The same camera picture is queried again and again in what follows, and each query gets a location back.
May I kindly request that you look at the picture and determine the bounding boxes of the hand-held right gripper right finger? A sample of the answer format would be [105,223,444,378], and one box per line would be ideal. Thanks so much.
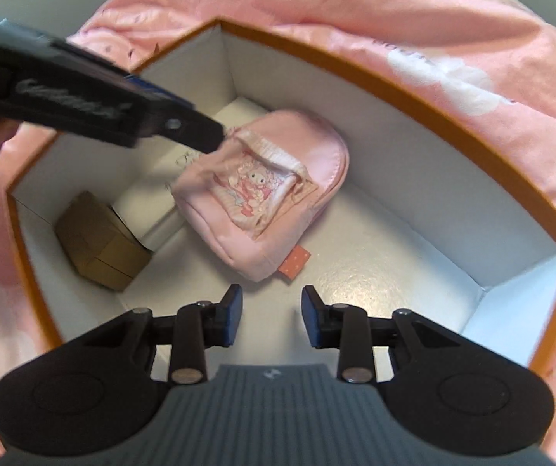
[301,285,463,383]

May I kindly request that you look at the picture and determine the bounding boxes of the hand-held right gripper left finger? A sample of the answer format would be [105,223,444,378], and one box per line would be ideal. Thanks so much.
[81,284,244,385]

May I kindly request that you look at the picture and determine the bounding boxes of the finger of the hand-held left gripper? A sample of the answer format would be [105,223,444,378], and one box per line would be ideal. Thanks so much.
[136,97,225,153]
[62,39,197,108]

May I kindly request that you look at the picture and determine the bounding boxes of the long white box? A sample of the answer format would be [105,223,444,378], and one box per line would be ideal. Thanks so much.
[110,97,269,253]

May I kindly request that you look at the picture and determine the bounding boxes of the pink mini backpack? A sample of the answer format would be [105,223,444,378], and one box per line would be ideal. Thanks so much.
[171,109,350,283]

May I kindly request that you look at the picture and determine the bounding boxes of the orange cardboard box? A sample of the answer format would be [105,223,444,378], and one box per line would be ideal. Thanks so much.
[5,17,556,374]

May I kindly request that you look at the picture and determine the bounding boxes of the small brown cardboard box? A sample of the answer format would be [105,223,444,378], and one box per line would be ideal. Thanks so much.
[55,191,155,292]

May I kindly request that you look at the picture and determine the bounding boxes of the pink printed blanket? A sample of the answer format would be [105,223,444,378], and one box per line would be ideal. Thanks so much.
[0,0,556,466]

